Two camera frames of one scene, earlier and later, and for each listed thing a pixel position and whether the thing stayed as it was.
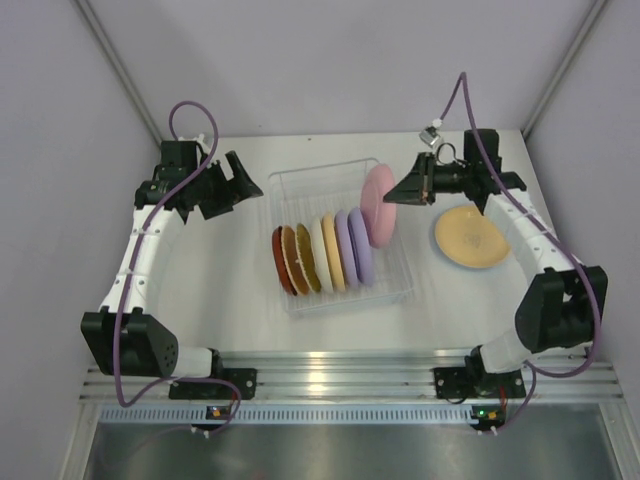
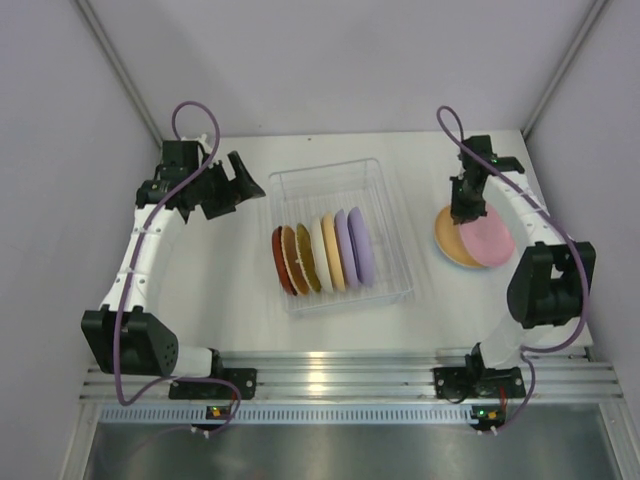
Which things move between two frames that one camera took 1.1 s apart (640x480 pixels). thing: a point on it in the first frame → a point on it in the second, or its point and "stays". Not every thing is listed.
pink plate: [378, 215] → [488, 238]
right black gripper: [419, 187] → [461, 214]
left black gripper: [220, 183] stays
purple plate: [361, 249] stays
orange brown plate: [290, 253] stays
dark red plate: [279, 260] stays
